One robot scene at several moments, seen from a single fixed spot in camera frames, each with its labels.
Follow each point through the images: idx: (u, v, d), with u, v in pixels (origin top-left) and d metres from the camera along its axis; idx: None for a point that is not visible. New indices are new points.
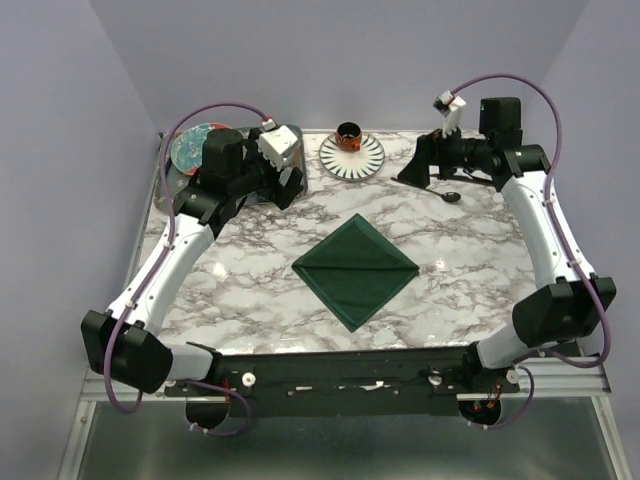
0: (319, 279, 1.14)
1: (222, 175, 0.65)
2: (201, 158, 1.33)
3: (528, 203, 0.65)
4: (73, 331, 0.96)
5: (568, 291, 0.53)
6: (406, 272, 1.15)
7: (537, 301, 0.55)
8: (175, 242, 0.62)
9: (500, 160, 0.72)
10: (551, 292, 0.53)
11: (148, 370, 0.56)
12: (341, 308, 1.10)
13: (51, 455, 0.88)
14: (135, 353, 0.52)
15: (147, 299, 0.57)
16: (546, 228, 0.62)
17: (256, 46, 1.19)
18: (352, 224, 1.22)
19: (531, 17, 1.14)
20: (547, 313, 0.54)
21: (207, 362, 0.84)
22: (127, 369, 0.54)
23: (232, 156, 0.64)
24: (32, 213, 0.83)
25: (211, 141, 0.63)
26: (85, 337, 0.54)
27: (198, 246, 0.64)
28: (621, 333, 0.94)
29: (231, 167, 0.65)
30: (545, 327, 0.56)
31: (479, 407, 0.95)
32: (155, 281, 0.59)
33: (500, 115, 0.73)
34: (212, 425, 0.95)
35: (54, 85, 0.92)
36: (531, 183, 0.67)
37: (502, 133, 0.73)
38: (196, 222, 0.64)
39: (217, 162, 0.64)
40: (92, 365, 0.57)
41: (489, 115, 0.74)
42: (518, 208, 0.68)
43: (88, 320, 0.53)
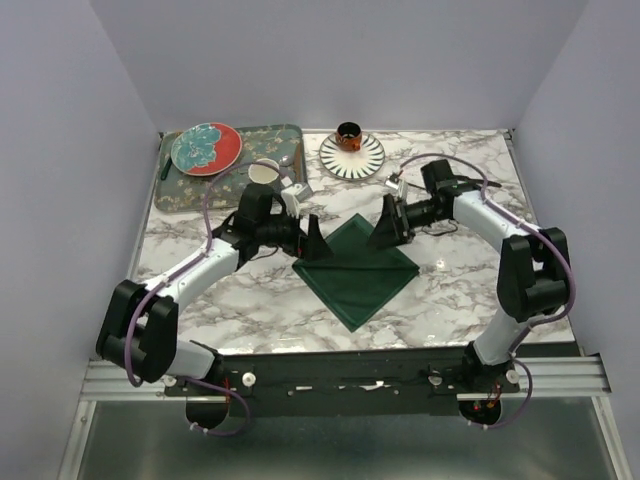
0: (319, 279, 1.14)
1: (252, 217, 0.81)
2: (201, 158, 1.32)
3: (471, 205, 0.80)
4: (73, 330, 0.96)
5: (524, 241, 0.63)
6: (406, 272, 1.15)
7: (506, 263, 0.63)
8: (210, 253, 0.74)
9: (445, 197, 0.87)
10: (510, 243, 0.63)
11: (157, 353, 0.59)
12: (341, 308, 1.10)
13: (51, 454, 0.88)
14: (159, 325, 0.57)
15: (179, 283, 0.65)
16: (490, 214, 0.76)
17: (256, 46, 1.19)
18: (352, 224, 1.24)
19: (530, 17, 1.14)
20: (518, 264, 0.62)
21: (207, 361, 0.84)
22: (143, 342, 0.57)
23: (263, 203, 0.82)
24: (31, 212, 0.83)
25: (249, 190, 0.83)
26: (113, 301, 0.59)
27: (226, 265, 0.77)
28: (622, 333, 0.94)
29: (259, 212, 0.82)
30: (526, 286, 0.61)
31: (479, 407, 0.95)
32: (187, 273, 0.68)
33: (435, 171, 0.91)
34: (212, 426, 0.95)
35: (54, 85, 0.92)
36: (468, 196, 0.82)
37: (441, 181, 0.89)
38: (229, 246, 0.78)
39: (250, 205, 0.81)
40: (99, 338, 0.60)
41: (427, 172, 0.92)
42: (469, 218, 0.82)
43: (123, 286, 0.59)
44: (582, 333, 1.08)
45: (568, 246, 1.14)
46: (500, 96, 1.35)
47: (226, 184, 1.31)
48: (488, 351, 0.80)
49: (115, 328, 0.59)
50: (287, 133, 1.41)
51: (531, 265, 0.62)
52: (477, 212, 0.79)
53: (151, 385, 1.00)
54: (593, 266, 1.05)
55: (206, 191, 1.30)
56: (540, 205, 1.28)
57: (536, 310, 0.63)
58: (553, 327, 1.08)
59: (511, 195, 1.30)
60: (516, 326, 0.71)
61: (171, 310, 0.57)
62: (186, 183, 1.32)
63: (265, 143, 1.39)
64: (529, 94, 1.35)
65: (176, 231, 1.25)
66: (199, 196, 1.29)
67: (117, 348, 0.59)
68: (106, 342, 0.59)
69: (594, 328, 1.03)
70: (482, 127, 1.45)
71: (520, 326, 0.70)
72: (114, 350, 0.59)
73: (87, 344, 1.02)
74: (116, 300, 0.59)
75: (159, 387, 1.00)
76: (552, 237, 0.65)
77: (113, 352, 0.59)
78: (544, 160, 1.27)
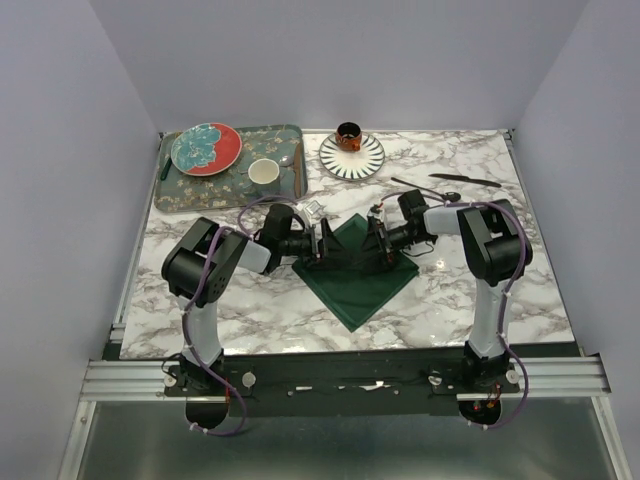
0: (320, 279, 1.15)
1: (274, 235, 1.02)
2: (201, 158, 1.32)
3: (439, 212, 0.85)
4: (74, 329, 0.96)
5: (474, 208, 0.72)
6: (407, 272, 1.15)
7: (464, 231, 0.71)
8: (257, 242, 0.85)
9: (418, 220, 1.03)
10: (462, 211, 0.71)
11: (221, 275, 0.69)
12: (343, 308, 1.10)
13: (52, 454, 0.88)
14: (236, 246, 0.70)
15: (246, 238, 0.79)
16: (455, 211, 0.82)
17: (255, 46, 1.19)
18: (352, 224, 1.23)
19: (530, 17, 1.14)
20: (471, 226, 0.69)
21: (216, 350, 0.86)
22: (218, 258, 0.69)
23: (283, 224, 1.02)
24: (30, 212, 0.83)
25: (273, 212, 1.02)
26: (195, 227, 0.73)
27: (260, 260, 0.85)
28: (621, 332, 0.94)
29: (281, 230, 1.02)
30: (482, 244, 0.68)
31: (479, 407, 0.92)
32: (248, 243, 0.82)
33: (410, 199, 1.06)
34: (213, 426, 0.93)
35: (53, 85, 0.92)
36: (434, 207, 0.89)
37: (415, 207, 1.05)
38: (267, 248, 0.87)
39: (274, 226, 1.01)
40: (177, 252, 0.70)
41: (403, 201, 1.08)
42: (441, 225, 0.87)
43: (205, 220, 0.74)
44: (582, 332, 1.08)
45: (569, 247, 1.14)
46: (500, 96, 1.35)
47: (227, 184, 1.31)
48: (480, 340, 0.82)
49: (189, 247, 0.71)
50: (287, 132, 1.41)
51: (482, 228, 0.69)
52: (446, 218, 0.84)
53: (152, 385, 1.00)
54: (592, 266, 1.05)
55: (206, 191, 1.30)
56: (540, 204, 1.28)
57: (501, 269, 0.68)
58: (553, 327, 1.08)
59: (511, 195, 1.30)
60: (494, 296, 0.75)
61: (244, 240, 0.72)
62: (186, 184, 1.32)
63: (265, 143, 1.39)
64: (528, 94, 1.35)
65: (176, 231, 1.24)
66: (199, 197, 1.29)
67: (186, 261, 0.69)
68: (176, 256, 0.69)
69: (595, 327, 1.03)
70: (482, 127, 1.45)
71: (496, 293, 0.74)
72: (183, 263, 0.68)
73: (88, 344, 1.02)
74: (198, 227, 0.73)
75: (159, 387, 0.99)
76: (501, 205, 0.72)
77: (182, 264, 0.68)
78: (544, 160, 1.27)
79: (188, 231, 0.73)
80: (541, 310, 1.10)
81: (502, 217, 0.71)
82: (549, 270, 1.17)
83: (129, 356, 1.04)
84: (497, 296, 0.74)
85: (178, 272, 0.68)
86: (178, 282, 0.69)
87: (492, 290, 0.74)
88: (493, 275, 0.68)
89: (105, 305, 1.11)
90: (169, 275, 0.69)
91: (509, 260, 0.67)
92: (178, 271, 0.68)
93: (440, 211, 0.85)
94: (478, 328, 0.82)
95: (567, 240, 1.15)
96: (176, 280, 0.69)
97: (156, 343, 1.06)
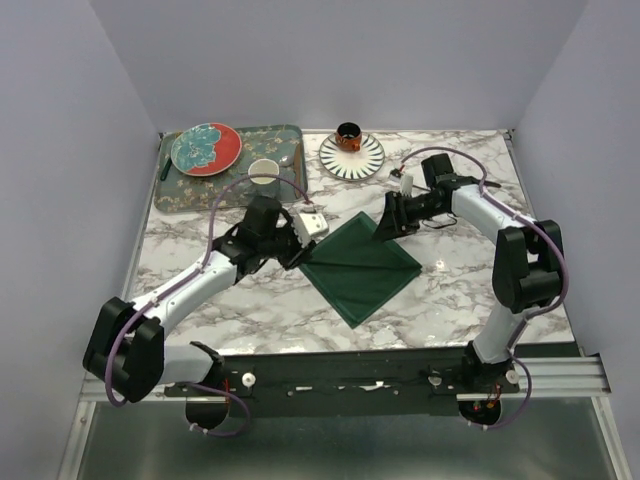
0: (321, 274, 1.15)
1: (256, 231, 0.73)
2: (201, 158, 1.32)
3: (469, 198, 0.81)
4: (73, 329, 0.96)
5: (517, 230, 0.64)
6: (408, 271, 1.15)
7: (501, 251, 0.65)
8: (207, 268, 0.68)
9: (443, 191, 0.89)
10: (504, 233, 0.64)
11: (139, 376, 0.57)
12: (343, 304, 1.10)
13: (51, 455, 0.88)
14: (142, 346, 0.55)
15: (168, 304, 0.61)
16: (488, 208, 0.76)
17: (255, 46, 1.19)
18: (357, 222, 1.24)
19: (529, 17, 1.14)
20: (512, 256, 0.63)
21: (206, 362, 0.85)
22: (127, 361, 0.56)
23: (269, 220, 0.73)
24: (30, 212, 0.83)
25: (257, 203, 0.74)
26: (100, 317, 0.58)
27: (225, 281, 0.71)
28: (622, 333, 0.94)
29: (266, 228, 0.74)
30: (519, 277, 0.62)
31: (479, 407, 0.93)
32: (178, 294, 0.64)
33: (435, 165, 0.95)
34: (213, 426, 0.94)
35: (53, 85, 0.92)
36: (467, 189, 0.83)
37: (441, 175, 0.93)
38: (228, 260, 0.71)
39: (255, 218, 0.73)
40: (90, 353, 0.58)
41: (428, 167, 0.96)
42: (467, 212, 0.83)
43: (113, 301, 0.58)
44: (582, 333, 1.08)
45: (569, 246, 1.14)
46: (500, 96, 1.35)
47: (227, 184, 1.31)
48: (487, 348, 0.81)
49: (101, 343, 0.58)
50: (287, 133, 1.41)
51: (525, 257, 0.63)
52: (474, 207, 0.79)
53: None
54: (592, 266, 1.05)
55: (206, 191, 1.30)
56: (540, 204, 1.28)
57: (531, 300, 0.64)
58: (553, 328, 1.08)
59: (511, 195, 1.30)
60: (512, 320, 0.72)
61: (155, 333, 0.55)
62: (186, 184, 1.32)
63: (265, 143, 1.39)
64: (528, 94, 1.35)
65: (176, 231, 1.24)
66: (199, 197, 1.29)
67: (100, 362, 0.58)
68: (91, 356, 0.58)
69: (596, 329, 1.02)
70: (482, 127, 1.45)
71: (516, 319, 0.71)
72: (99, 364, 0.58)
73: None
74: (103, 314, 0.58)
75: (159, 387, 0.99)
76: (546, 229, 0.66)
77: (98, 365, 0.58)
78: (544, 160, 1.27)
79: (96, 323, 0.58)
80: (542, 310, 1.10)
81: (545, 245, 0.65)
82: None
83: None
84: (516, 321, 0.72)
85: (99, 374, 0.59)
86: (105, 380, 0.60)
87: (513, 316, 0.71)
88: (521, 306, 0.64)
89: None
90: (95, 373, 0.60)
91: (542, 295, 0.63)
92: (97, 372, 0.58)
93: (471, 195, 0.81)
94: (487, 333, 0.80)
95: (567, 240, 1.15)
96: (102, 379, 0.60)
97: None
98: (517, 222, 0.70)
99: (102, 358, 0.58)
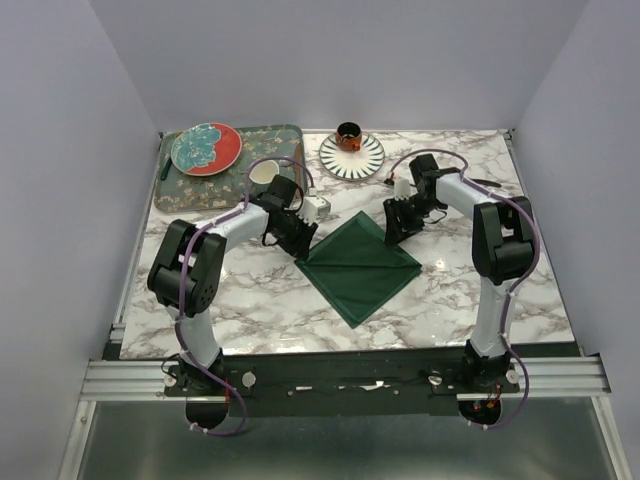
0: (321, 275, 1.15)
1: (279, 196, 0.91)
2: (201, 158, 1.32)
3: (450, 184, 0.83)
4: (74, 328, 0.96)
5: (491, 205, 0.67)
6: (408, 271, 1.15)
7: (476, 225, 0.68)
8: (247, 209, 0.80)
9: (428, 182, 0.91)
10: (478, 206, 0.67)
11: (205, 288, 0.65)
12: (343, 303, 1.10)
13: (51, 454, 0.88)
14: (212, 254, 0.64)
15: (224, 228, 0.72)
16: (468, 190, 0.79)
17: (254, 46, 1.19)
18: (355, 222, 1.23)
19: (529, 17, 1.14)
20: (486, 227, 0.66)
21: (215, 354, 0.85)
22: (196, 269, 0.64)
23: (288, 189, 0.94)
24: (30, 212, 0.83)
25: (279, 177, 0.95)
26: (168, 234, 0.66)
27: (257, 224, 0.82)
28: (621, 332, 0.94)
29: (286, 195, 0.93)
30: (494, 247, 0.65)
31: (479, 407, 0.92)
32: (230, 223, 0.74)
33: (422, 164, 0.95)
34: (212, 426, 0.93)
35: (52, 85, 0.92)
36: (449, 176, 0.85)
37: (426, 171, 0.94)
38: (261, 209, 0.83)
39: (280, 185, 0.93)
40: (155, 267, 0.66)
41: (414, 166, 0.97)
42: (449, 197, 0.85)
43: (178, 223, 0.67)
44: (582, 333, 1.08)
45: (570, 247, 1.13)
46: (500, 96, 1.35)
47: (227, 184, 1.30)
48: (482, 340, 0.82)
49: (168, 259, 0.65)
50: (287, 132, 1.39)
51: (498, 228, 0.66)
52: (457, 191, 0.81)
53: (151, 385, 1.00)
54: (593, 266, 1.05)
55: (206, 191, 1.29)
56: (540, 204, 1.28)
57: (506, 271, 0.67)
58: (553, 327, 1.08)
59: (511, 195, 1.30)
60: (497, 295, 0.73)
61: (222, 244, 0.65)
62: (186, 183, 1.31)
63: (265, 143, 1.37)
64: (529, 94, 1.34)
65: None
66: (199, 197, 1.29)
67: (168, 277, 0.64)
68: (159, 272, 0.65)
69: (596, 329, 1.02)
70: (483, 127, 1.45)
71: (500, 293, 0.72)
72: (166, 279, 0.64)
73: (88, 345, 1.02)
74: (171, 232, 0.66)
75: (159, 387, 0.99)
76: (520, 203, 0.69)
77: (165, 280, 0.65)
78: (544, 160, 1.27)
79: (163, 241, 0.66)
80: (541, 310, 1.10)
81: (518, 216, 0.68)
82: (549, 270, 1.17)
83: (129, 356, 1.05)
84: (500, 295, 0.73)
85: (162, 290, 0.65)
86: (165, 297, 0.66)
87: (496, 289, 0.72)
88: (498, 276, 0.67)
89: (105, 305, 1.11)
90: (156, 292, 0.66)
91: (516, 263, 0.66)
92: (162, 288, 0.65)
93: (452, 182, 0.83)
94: (479, 329, 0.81)
95: (566, 241, 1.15)
96: (162, 296, 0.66)
97: (155, 343, 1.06)
98: (493, 198, 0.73)
99: (167, 271, 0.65)
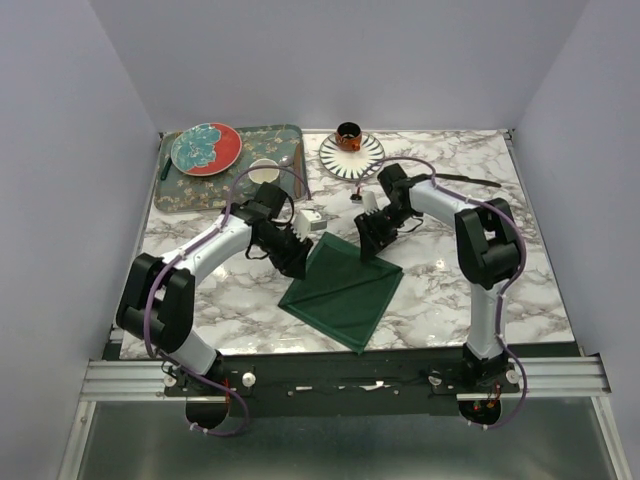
0: (312, 308, 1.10)
1: (267, 203, 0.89)
2: (201, 158, 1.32)
3: (424, 192, 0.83)
4: (73, 328, 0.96)
5: (471, 211, 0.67)
6: (393, 277, 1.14)
7: (460, 232, 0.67)
8: (224, 229, 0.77)
9: (401, 191, 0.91)
10: (459, 214, 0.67)
11: (173, 327, 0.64)
12: (343, 332, 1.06)
13: (51, 455, 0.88)
14: (177, 294, 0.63)
15: (195, 258, 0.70)
16: (443, 198, 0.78)
17: (254, 46, 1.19)
18: (324, 245, 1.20)
19: (529, 17, 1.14)
20: (470, 234, 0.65)
21: (212, 359, 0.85)
22: (162, 310, 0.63)
23: (278, 196, 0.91)
24: (29, 211, 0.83)
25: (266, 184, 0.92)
26: (133, 271, 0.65)
27: (239, 239, 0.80)
28: (621, 331, 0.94)
29: (275, 202, 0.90)
30: (481, 253, 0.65)
31: (479, 407, 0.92)
32: (203, 249, 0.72)
33: (391, 175, 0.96)
34: (212, 425, 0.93)
35: (53, 85, 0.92)
36: (421, 184, 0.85)
37: (396, 181, 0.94)
38: (243, 222, 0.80)
39: (268, 191, 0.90)
40: (124, 304, 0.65)
41: (383, 177, 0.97)
42: (424, 205, 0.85)
43: (144, 258, 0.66)
44: (582, 333, 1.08)
45: (570, 247, 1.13)
46: (500, 96, 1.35)
47: (227, 184, 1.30)
48: (479, 343, 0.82)
49: (135, 297, 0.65)
50: (287, 132, 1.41)
51: (482, 233, 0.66)
52: (433, 200, 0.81)
53: (150, 385, 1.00)
54: (592, 266, 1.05)
55: (206, 191, 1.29)
56: (540, 204, 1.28)
57: (496, 274, 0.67)
58: (553, 327, 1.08)
59: (511, 195, 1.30)
60: (489, 298, 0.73)
61: (188, 282, 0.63)
62: (186, 183, 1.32)
63: (265, 143, 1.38)
64: (528, 94, 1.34)
65: (176, 231, 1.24)
66: (199, 197, 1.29)
67: (136, 315, 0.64)
68: (127, 310, 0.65)
69: (596, 329, 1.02)
70: (483, 127, 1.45)
71: (492, 296, 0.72)
72: (134, 318, 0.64)
73: (87, 345, 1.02)
74: (137, 269, 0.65)
75: (159, 387, 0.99)
76: (497, 205, 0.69)
77: (134, 319, 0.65)
78: (544, 160, 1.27)
79: (129, 277, 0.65)
80: (541, 310, 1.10)
81: (497, 219, 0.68)
82: (549, 270, 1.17)
83: (129, 356, 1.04)
84: (492, 298, 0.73)
85: (132, 327, 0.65)
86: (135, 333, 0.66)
87: (487, 293, 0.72)
88: (489, 281, 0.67)
89: (105, 305, 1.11)
90: (127, 329, 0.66)
91: (505, 265, 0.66)
92: (132, 326, 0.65)
93: (426, 189, 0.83)
94: (475, 333, 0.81)
95: (566, 241, 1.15)
96: (133, 333, 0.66)
97: None
98: (471, 203, 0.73)
99: (135, 310, 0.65)
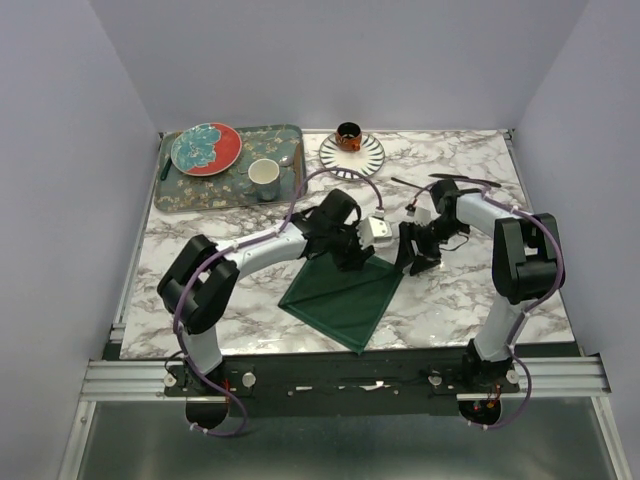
0: (312, 309, 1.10)
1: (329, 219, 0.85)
2: (201, 158, 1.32)
3: (472, 203, 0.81)
4: (73, 328, 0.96)
5: (515, 221, 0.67)
6: (392, 278, 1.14)
7: (498, 240, 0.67)
8: (281, 234, 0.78)
9: (449, 201, 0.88)
10: (500, 221, 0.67)
11: (203, 313, 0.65)
12: (344, 333, 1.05)
13: (51, 454, 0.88)
14: (218, 281, 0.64)
15: (245, 254, 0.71)
16: (492, 208, 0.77)
17: (253, 46, 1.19)
18: None
19: (529, 17, 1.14)
20: (508, 243, 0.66)
21: (216, 361, 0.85)
22: (199, 293, 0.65)
23: (342, 209, 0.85)
24: (30, 212, 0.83)
25: (335, 194, 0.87)
26: (187, 248, 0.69)
27: (291, 249, 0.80)
28: (621, 331, 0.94)
29: (338, 214, 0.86)
30: (515, 265, 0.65)
31: (479, 407, 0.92)
32: (255, 247, 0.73)
33: (442, 187, 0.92)
34: (212, 426, 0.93)
35: (52, 85, 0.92)
36: (470, 194, 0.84)
37: (447, 193, 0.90)
38: (300, 235, 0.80)
39: (333, 204, 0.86)
40: (169, 275, 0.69)
41: (434, 190, 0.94)
42: (469, 217, 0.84)
43: (200, 239, 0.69)
44: (582, 333, 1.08)
45: (571, 247, 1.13)
46: (500, 96, 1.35)
47: (227, 184, 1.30)
48: (488, 345, 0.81)
49: (181, 272, 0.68)
50: (287, 132, 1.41)
51: (520, 246, 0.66)
52: (479, 209, 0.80)
53: (151, 385, 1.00)
54: (592, 266, 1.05)
55: (206, 191, 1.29)
56: (540, 204, 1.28)
57: (526, 291, 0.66)
58: (553, 327, 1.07)
59: (511, 195, 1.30)
60: (512, 311, 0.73)
61: (231, 274, 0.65)
62: (186, 183, 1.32)
63: (265, 143, 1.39)
64: (528, 94, 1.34)
65: (176, 232, 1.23)
66: (199, 197, 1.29)
67: (175, 289, 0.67)
68: (169, 281, 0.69)
69: (596, 329, 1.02)
70: (483, 127, 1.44)
71: (514, 310, 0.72)
72: (173, 290, 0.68)
73: (87, 345, 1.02)
74: (190, 247, 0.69)
75: (159, 387, 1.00)
76: (544, 221, 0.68)
77: (173, 292, 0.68)
78: (544, 160, 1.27)
79: (182, 252, 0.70)
80: (541, 310, 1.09)
81: (542, 235, 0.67)
82: None
83: (129, 356, 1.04)
84: (515, 312, 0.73)
85: (169, 300, 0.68)
86: (170, 306, 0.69)
87: (511, 307, 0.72)
88: (517, 295, 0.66)
89: (104, 305, 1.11)
90: (164, 299, 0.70)
91: (538, 283, 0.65)
92: (169, 297, 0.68)
93: (474, 199, 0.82)
94: (485, 335, 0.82)
95: (566, 241, 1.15)
96: (168, 305, 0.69)
97: (155, 343, 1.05)
98: (516, 214, 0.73)
99: (177, 285, 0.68)
